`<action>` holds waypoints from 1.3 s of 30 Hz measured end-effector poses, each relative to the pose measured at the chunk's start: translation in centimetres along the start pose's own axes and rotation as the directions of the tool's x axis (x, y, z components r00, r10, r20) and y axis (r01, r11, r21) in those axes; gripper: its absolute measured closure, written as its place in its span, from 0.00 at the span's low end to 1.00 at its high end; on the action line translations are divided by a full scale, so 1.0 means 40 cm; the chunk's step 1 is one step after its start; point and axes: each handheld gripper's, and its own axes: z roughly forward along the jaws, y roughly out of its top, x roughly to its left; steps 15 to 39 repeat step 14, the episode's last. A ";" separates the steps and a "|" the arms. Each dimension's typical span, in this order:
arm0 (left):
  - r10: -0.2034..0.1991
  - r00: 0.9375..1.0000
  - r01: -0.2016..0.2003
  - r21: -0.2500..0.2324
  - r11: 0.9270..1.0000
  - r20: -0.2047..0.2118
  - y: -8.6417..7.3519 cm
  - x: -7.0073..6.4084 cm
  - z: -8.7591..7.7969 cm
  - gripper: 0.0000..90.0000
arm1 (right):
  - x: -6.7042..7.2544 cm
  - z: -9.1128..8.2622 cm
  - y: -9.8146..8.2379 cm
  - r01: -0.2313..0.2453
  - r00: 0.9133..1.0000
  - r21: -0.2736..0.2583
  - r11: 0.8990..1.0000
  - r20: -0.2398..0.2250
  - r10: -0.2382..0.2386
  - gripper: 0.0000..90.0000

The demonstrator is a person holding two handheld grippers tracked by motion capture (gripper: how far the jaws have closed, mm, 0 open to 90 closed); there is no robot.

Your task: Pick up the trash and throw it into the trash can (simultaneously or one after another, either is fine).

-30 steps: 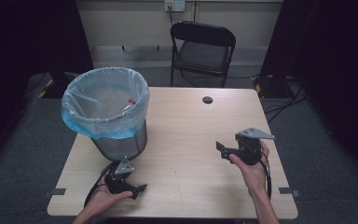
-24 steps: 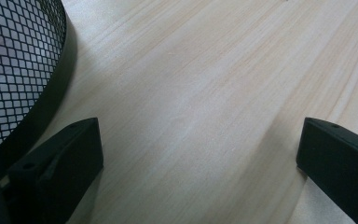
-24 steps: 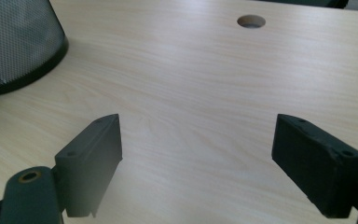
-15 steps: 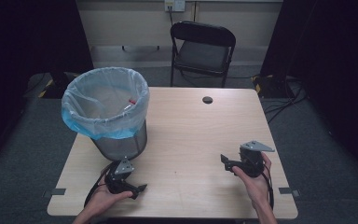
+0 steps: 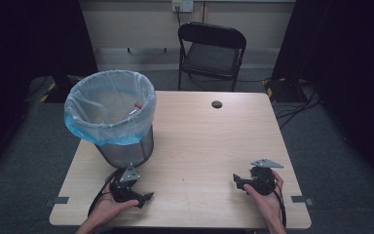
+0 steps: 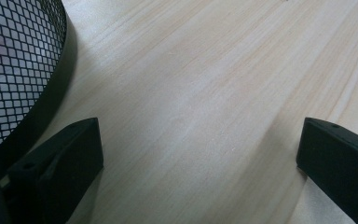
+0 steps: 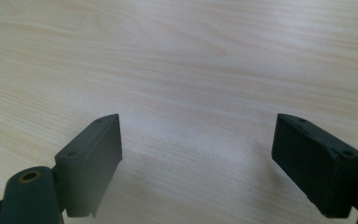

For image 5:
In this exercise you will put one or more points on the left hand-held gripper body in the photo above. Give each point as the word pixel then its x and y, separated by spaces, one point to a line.
pixel 125 185

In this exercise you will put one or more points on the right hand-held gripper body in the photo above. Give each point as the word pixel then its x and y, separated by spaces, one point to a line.
pixel 263 177

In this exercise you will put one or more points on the person's right hand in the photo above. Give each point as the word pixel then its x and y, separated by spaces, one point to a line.
pixel 266 204

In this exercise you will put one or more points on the person's left hand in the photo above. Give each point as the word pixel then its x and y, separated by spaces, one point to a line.
pixel 110 209

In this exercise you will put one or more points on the metal mesh trash bin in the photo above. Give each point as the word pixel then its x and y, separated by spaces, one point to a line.
pixel 126 151

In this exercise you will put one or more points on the grey tape strip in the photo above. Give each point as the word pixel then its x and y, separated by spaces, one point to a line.
pixel 58 201
pixel 301 200

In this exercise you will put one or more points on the clear wrapper with red mark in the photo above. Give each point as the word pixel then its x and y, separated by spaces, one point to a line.
pixel 135 109

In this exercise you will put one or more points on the pale blue plastic bin liner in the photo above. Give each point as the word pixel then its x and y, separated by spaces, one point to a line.
pixel 110 107

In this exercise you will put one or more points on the yellow black striped floor tape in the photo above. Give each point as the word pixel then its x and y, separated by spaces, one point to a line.
pixel 271 86
pixel 48 91

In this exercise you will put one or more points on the black folding chair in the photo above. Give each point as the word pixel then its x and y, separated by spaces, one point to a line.
pixel 211 55

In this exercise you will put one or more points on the black curtain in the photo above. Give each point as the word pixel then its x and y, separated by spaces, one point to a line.
pixel 29 65
pixel 344 71

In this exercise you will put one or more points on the white wall socket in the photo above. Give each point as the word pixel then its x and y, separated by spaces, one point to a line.
pixel 182 5

